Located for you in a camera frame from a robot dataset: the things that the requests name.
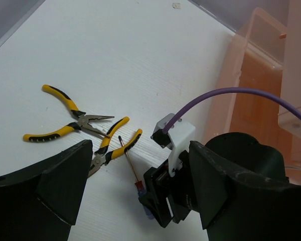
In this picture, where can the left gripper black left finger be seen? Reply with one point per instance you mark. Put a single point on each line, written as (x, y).
(42, 201)

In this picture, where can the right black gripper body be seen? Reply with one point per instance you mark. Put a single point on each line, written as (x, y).
(170, 198)

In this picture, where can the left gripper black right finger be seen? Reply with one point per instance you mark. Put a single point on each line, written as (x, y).
(242, 190)

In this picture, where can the blue handled screwdriver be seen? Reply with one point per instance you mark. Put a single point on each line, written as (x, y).
(139, 186)

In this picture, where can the pink plastic toolbox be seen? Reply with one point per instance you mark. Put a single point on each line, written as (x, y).
(254, 59)

